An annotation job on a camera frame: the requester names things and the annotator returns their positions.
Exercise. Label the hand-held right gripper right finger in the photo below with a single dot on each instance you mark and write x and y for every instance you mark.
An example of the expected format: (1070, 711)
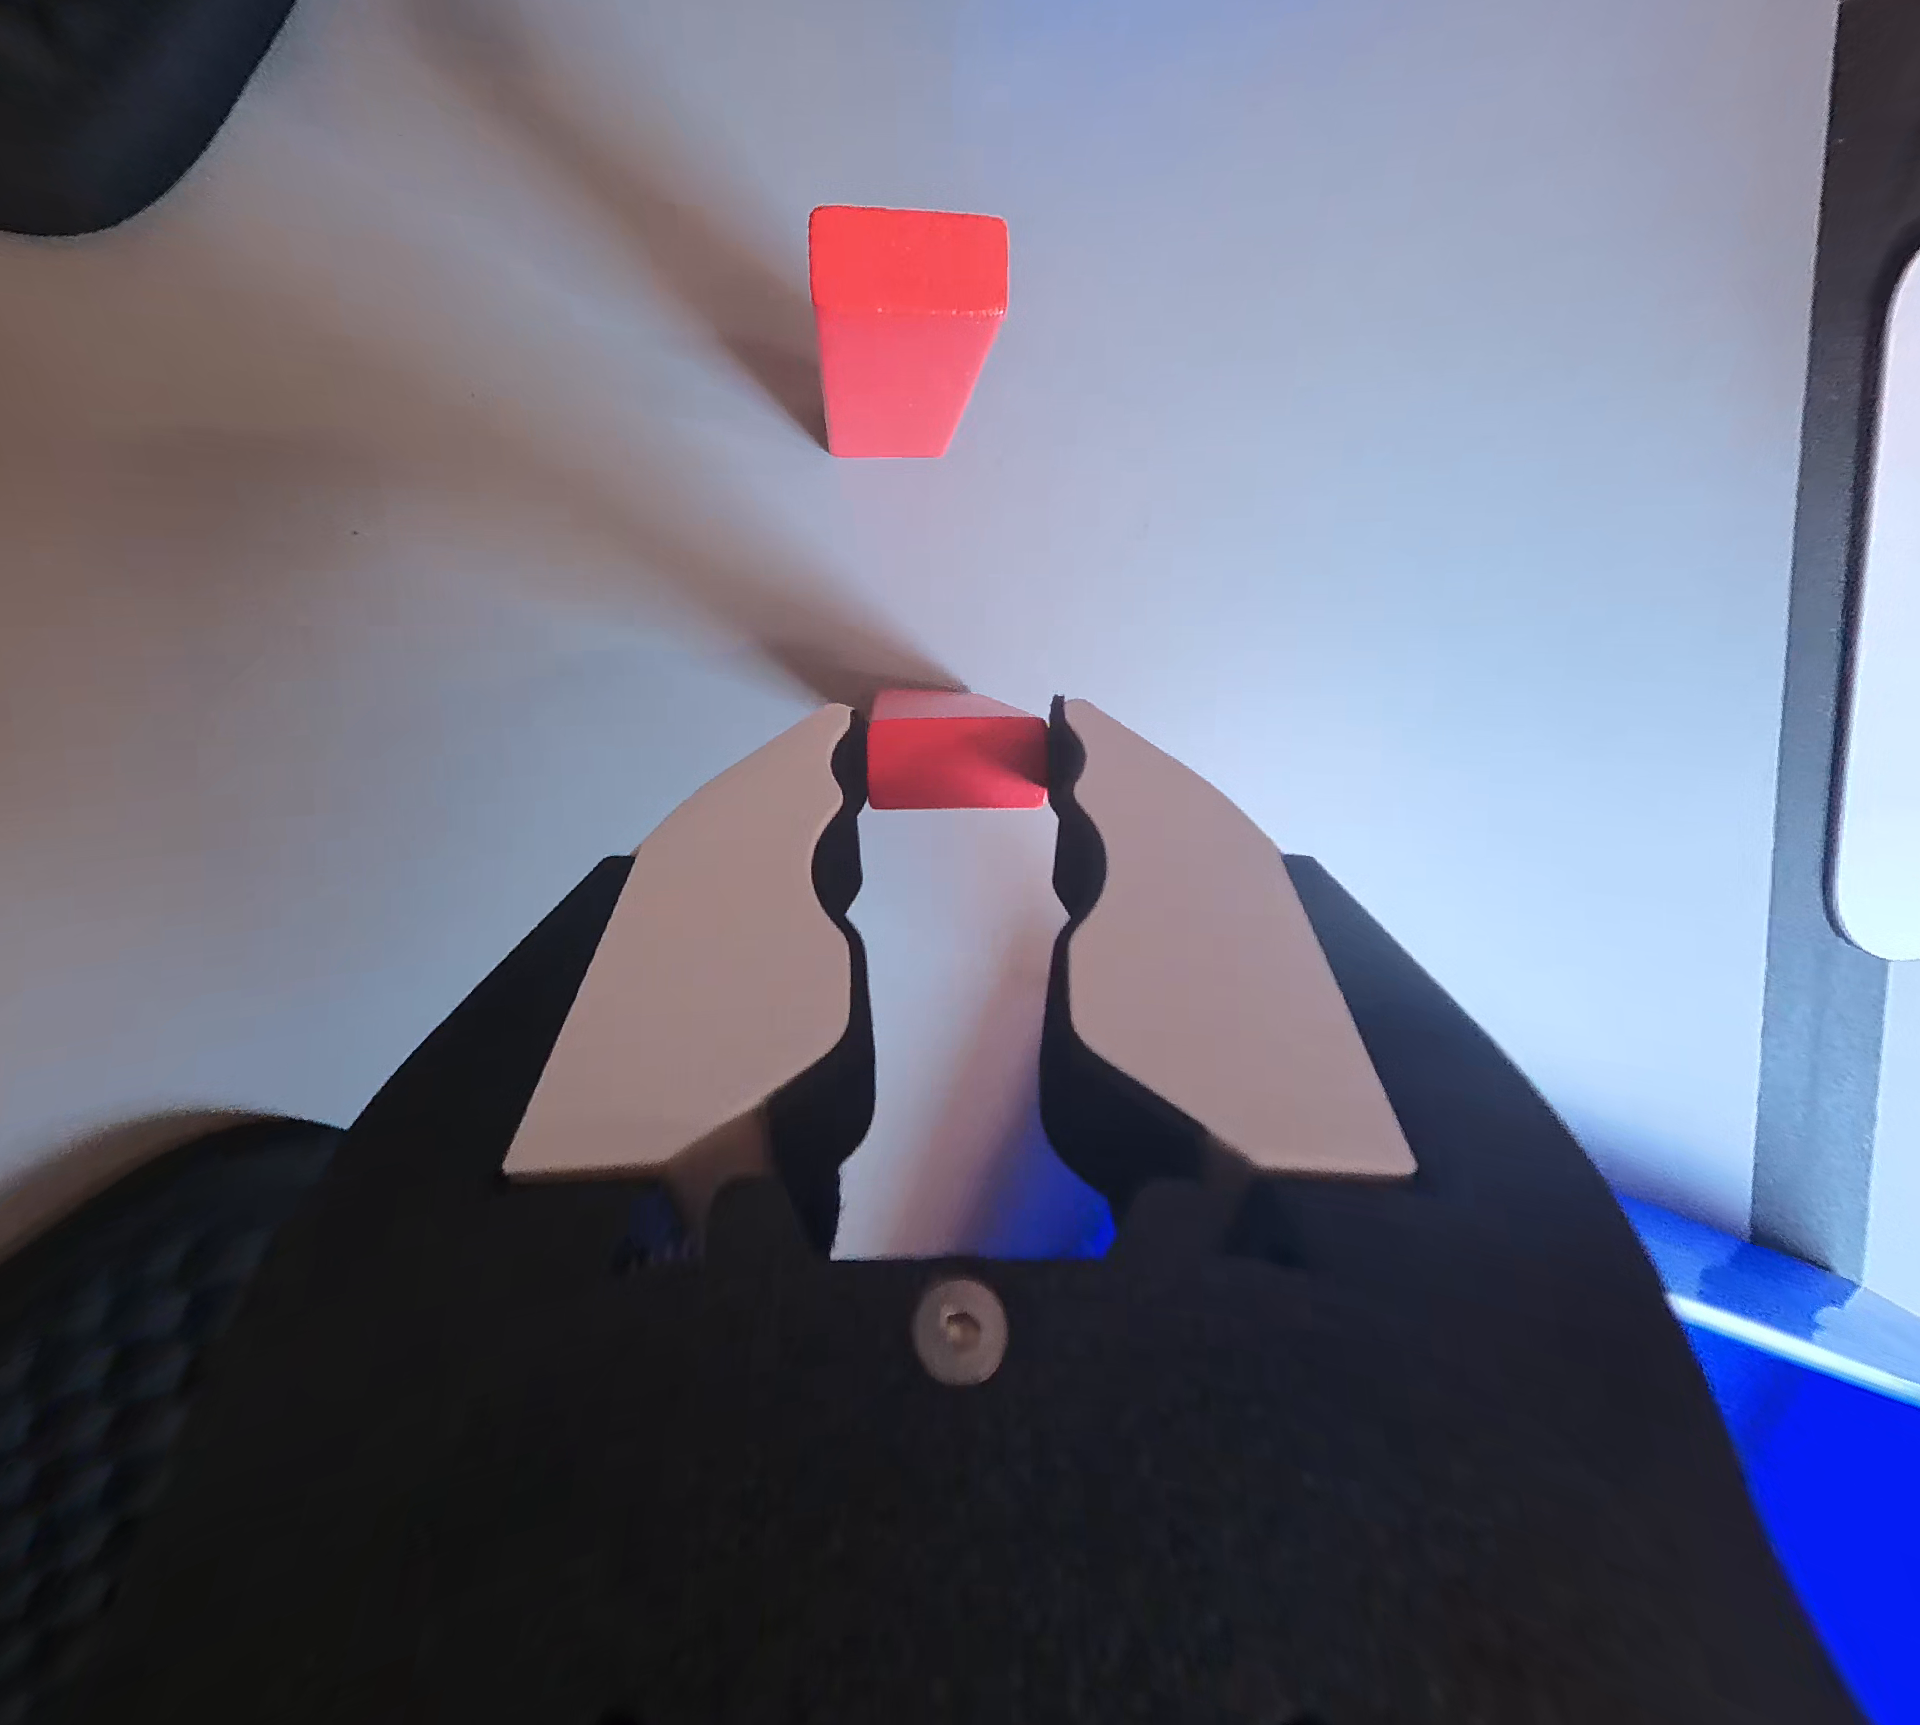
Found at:
(1231, 1004)

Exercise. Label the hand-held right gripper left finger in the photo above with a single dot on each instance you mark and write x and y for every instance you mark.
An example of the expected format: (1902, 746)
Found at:
(676, 1004)

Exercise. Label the red wooden block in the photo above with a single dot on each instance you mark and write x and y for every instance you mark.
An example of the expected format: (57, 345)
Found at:
(900, 330)
(954, 750)

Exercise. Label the blue plastic bin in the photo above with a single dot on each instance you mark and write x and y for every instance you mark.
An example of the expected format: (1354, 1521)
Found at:
(1817, 1424)

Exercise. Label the black wrist rest pad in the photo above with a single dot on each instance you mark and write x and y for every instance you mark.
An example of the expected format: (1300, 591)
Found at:
(121, 16)
(121, 1424)

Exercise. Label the white document stand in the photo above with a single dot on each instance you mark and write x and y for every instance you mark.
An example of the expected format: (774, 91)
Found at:
(1884, 616)

